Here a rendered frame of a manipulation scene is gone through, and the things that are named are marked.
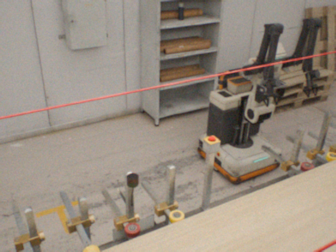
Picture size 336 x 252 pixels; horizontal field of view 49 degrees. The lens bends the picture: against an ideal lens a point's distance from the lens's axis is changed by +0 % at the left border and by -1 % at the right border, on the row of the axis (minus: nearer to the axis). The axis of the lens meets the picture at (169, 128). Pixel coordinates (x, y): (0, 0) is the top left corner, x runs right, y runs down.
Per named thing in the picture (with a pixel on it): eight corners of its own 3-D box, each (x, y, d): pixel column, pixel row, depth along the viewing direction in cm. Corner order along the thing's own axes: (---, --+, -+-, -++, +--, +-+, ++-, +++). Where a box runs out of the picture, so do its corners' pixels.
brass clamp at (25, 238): (14, 244, 177) (12, 237, 174) (42, 234, 183) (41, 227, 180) (16, 253, 172) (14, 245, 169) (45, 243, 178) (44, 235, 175)
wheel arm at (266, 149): (260, 150, 279) (261, 145, 277) (263, 149, 281) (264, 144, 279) (304, 181, 247) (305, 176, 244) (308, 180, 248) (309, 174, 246)
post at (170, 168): (165, 229, 225) (167, 164, 201) (170, 227, 227) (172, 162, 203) (167, 233, 223) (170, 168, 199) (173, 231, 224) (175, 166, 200)
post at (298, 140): (284, 184, 270) (297, 127, 246) (288, 183, 272) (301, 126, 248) (288, 186, 268) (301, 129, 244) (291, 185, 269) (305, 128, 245)
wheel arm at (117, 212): (101, 194, 225) (101, 189, 223) (107, 193, 226) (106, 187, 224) (131, 243, 192) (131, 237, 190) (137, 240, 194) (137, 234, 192)
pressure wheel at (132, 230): (122, 240, 197) (122, 224, 191) (136, 235, 200) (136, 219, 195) (129, 251, 191) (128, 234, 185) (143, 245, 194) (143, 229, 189)
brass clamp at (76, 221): (66, 227, 188) (65, 219, 185) (91, 218, 193) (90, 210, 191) (69, 234, 183) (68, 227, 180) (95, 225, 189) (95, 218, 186)
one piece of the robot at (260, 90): (250, 99, 336) (254, 77, 325) (273, 93, 348) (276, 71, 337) (262, 105, 324) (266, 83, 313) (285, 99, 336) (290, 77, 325)
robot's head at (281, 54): (253, 53, 323) (263, 43, 310) (271, 50, 332) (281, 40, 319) (260, 67, 320) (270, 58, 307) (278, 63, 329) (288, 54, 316)
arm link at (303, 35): (311, 13, 305) (302, 14, 301) (323, 19, 296) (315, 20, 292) (295, 62, 332) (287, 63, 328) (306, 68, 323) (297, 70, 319)
